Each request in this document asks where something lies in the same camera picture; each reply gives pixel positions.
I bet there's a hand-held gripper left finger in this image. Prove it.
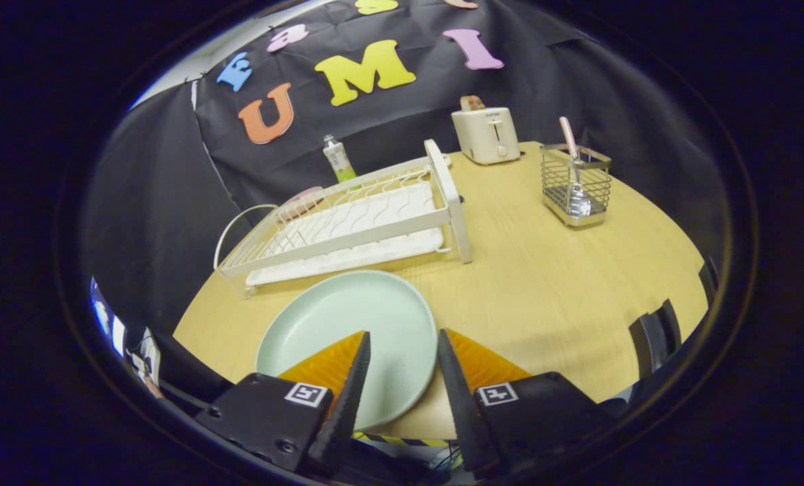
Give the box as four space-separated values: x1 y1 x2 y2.
194 329 373 475

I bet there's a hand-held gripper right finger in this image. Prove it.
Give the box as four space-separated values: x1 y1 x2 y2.
437 328 628 477

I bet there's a pale green plate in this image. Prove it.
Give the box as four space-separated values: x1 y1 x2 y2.
255 270 439 431

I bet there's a white wire dish rack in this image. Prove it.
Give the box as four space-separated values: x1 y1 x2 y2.
213 139 473 299

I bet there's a metal wire basket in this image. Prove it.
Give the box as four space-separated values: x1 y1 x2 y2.
540 143 612 227

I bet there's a checked-handle metal spoon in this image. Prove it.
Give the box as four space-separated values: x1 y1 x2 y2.
559 116 593 218

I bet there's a pink plate with food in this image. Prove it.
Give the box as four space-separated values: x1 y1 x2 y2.
277 186 325 223

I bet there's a yellow black hazard tape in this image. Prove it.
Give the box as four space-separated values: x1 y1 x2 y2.
353 432 451 448

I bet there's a clear bottle with green liquid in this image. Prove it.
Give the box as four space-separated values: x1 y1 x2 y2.
322 134 358 184

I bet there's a white toaster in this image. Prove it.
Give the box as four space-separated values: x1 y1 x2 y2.
451 107 522 166

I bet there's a black backdrop cloth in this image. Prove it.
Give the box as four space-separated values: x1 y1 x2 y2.
81 0 747 338

